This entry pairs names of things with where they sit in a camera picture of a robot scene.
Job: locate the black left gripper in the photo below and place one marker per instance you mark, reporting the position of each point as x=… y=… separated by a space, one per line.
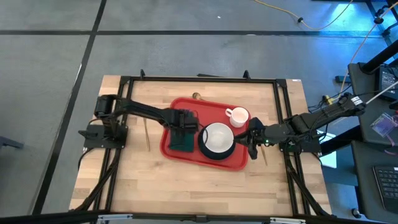
x=183 y=119

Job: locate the yellow power plug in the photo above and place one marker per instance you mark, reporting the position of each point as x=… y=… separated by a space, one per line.
x=328 y=99

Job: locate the purple translucent badge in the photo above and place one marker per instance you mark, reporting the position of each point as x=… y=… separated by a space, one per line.
x=384 y=124

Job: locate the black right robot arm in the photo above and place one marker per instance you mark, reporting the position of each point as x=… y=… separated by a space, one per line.
x=329 y=110

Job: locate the white ceramic bowl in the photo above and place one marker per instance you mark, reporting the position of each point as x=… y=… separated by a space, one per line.
x=217 y=138

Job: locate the red plastic tray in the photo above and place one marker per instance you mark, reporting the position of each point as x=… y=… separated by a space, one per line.
x=214 y=109

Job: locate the black keyboard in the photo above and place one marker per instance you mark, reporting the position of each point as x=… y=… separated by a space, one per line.
x=387 y=186

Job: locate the grey floor object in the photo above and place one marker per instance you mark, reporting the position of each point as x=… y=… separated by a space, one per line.
x=9 y=143

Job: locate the black chair base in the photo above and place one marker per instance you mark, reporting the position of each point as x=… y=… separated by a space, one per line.
x=390 y=29

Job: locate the black caster wheel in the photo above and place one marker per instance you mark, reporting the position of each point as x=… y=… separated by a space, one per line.
x=356 y=212

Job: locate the black round post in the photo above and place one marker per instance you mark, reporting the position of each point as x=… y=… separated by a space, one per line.
x=379 y=57

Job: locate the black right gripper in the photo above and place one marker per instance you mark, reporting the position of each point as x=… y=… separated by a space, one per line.
x=258 y=135

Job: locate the silver aluminium bracket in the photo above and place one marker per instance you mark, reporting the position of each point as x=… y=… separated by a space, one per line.
x=113 y=217
x=287 y=221

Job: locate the black electronic device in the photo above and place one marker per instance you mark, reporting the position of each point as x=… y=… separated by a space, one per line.
x=388 y=82

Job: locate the dark teal plate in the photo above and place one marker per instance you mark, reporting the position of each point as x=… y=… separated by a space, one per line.
x=217 y=156

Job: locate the dark green napkin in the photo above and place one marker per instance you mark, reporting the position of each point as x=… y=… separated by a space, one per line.
x=182 y=145

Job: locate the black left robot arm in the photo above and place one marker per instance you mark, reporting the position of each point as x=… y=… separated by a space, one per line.
x=140 y=109

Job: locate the gold fork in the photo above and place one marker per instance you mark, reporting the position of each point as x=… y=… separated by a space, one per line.
x=264 y=155

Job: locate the black overhead mount bar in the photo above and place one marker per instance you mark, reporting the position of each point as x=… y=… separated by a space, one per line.
x=46 y=217

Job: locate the white ceramic mug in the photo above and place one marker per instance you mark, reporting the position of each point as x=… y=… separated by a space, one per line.
x=239 y=116

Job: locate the black metal table frame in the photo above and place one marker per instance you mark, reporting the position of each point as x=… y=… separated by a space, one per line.
x=202 y=79

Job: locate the black diagonal strut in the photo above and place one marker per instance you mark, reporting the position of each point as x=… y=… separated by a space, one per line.
x=339 y=141

